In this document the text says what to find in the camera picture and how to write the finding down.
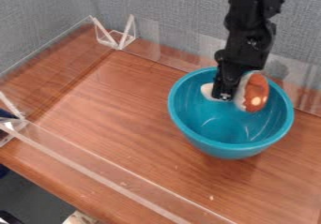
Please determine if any clear acrylic barrier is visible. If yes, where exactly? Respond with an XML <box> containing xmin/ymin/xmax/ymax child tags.
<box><xmin>15</xmin><ymin>121</ymin><xmax>321</xmax><ymax>224</ymax></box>
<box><xmin>0</xmin><ymin>15</ymin><xmax>91</xmax><ymax>77</ymax></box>
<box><xmin>123</xmin><ymin>15</ymin><xmax>321</xmax><ymax>117</ymax></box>

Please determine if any clear acrylic left bracket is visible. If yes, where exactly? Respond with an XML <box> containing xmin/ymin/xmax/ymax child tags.
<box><xmin>0</xmin><ymin>91</ymin><xmax>28</xmax><ymax>147</ymax></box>

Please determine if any clear acrylic left barrier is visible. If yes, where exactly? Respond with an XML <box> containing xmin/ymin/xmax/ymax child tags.
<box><xmin>0</xmin><ymin>15</ymin><xmax>91</xmax><ymax>77</ymax></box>

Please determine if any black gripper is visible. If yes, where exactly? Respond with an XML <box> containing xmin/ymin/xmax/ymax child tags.
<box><xmin>212</xmin><ymin>0</ymin><xmax>285</xmax><ymax>100</ymax></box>

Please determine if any blue plastic bowl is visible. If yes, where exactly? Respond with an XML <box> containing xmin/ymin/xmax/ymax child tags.
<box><xmin>168</xmin><ymin>67</ymin><xmax>295</xmax><ymax>159</ymax></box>

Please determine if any clear acrylic back barrier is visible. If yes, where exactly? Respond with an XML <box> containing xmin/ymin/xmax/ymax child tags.
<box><xmin>123</xmin><ymin>15</ymin><xmax>321</xmax><ymax>117</ymax></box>

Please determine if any clear acrylic front barrier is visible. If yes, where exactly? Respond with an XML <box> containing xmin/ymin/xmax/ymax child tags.
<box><xmin>15</xmin><ymin>121</ymin><xmax>321</xmax><ymax>224</ymax></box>

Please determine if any clear acrylic corner bracket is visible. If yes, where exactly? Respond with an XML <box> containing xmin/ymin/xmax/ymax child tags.
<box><xmin>90</xmin><ymin>15</ymin><xmax>137</xmax><ymax>50</ymax></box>

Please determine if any white brown toy mushroom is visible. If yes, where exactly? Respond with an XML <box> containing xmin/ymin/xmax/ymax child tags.
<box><xmin>200</xmin><ymin>70</ymin><xmax>272</xmax><ymax>113</ymax></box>

